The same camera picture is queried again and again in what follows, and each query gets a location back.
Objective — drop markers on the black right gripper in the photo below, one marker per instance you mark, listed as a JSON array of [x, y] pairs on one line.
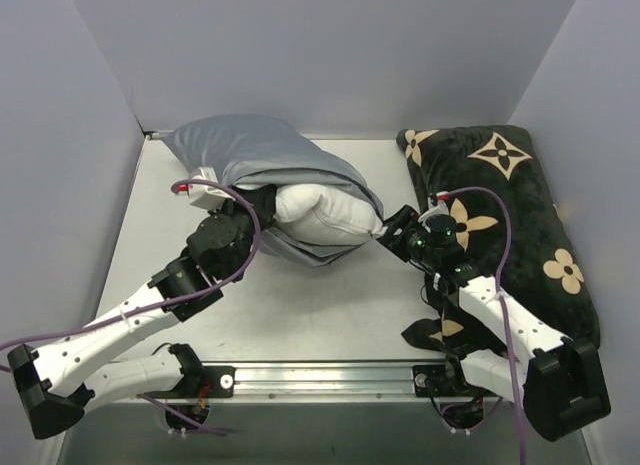
[[398, 229]]

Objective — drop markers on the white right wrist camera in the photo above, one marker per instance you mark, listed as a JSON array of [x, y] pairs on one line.
[[437, 202]]

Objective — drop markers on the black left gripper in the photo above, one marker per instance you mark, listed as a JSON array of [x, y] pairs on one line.
[[261, 200]]

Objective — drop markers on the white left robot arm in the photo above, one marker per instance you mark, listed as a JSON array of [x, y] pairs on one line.
[[61, 377]]

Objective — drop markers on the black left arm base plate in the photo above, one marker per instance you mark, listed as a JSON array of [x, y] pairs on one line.
[[213, 381]]

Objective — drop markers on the white pillow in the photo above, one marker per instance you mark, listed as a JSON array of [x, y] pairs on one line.
[[315, 215]]

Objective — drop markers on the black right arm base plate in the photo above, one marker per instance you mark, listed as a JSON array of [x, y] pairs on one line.
[[440, 378]]

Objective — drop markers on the aluminium mounting rail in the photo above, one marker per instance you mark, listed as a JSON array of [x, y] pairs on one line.
[[280, 382]]

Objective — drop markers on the black flower-patterned pillow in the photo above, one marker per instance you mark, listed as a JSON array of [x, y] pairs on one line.
[[506, 218]]

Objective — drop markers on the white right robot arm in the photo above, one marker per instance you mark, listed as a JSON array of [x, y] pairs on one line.
[[558, 381]]

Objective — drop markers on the grey pillowcase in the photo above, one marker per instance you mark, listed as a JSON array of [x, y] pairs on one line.
[[250, 151]]

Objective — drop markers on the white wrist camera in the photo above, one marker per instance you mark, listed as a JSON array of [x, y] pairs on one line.
[[437, 202], [204, 196]]

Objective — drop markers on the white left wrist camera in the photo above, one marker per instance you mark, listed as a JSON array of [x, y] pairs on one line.
[[204, 196]]

